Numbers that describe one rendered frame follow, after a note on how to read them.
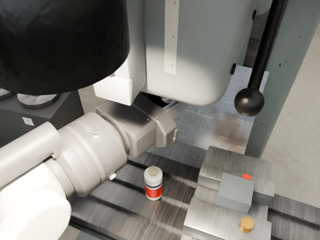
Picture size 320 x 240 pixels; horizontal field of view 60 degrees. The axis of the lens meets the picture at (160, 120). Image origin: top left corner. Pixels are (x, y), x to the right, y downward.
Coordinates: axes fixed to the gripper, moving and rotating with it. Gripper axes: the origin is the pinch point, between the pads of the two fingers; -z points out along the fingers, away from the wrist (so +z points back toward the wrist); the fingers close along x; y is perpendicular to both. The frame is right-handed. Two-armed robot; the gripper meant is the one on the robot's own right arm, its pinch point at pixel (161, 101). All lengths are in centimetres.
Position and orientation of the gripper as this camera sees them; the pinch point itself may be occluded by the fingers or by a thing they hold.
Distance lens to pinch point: 43.5
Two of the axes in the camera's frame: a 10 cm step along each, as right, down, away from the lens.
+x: -7.2, -5.0, 4.8
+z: -6.9, 5.1, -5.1
